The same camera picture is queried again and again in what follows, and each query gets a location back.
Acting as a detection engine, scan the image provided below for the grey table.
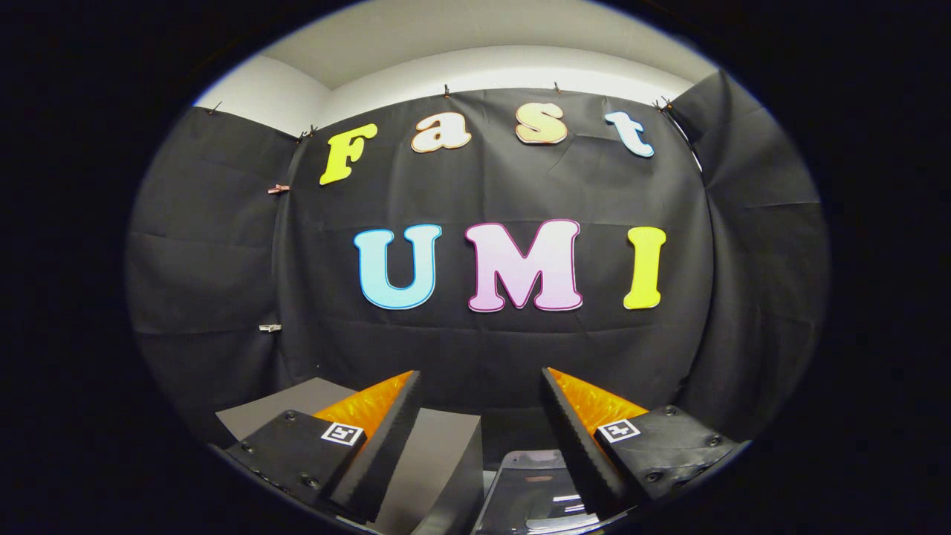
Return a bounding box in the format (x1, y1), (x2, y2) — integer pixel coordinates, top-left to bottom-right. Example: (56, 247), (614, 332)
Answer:
(215, 377), (484, 535)

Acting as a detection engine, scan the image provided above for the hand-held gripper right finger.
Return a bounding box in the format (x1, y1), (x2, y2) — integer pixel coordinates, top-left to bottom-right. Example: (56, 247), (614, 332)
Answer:
(538, 367), (745, 519)

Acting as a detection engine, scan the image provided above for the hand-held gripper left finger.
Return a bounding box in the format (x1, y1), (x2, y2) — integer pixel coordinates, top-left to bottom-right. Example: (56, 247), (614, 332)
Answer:
(225, 370), (423, 522)

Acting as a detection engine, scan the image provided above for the black backdrop cloth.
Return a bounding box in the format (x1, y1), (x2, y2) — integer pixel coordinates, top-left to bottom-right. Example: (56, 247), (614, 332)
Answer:
(126, 71), (829, 447)

